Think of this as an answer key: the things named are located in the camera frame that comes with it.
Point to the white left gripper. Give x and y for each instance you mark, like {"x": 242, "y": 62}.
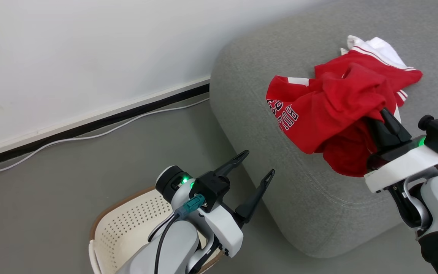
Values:
{"x": 224, "y": 230}

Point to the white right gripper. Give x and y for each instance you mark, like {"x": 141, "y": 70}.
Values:
{"x": 405, "y": 167}

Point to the red basketball jersey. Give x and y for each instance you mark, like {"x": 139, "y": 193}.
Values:
{"x": 337, "y": 110}

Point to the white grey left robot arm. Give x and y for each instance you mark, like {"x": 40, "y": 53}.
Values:
{"x": 173, "y": 247}

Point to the white perforated laundry basket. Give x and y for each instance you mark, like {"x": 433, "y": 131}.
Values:
{"x": 127, "y": 228}

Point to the grey fabric sofa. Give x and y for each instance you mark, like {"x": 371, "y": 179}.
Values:
{"x": 264, "y": 152}

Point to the black baseboard strip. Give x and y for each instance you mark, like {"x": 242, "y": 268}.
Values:
{"x": 89, "y": 126}

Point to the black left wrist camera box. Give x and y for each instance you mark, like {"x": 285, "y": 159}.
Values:
{"x": 211, "y": 190}

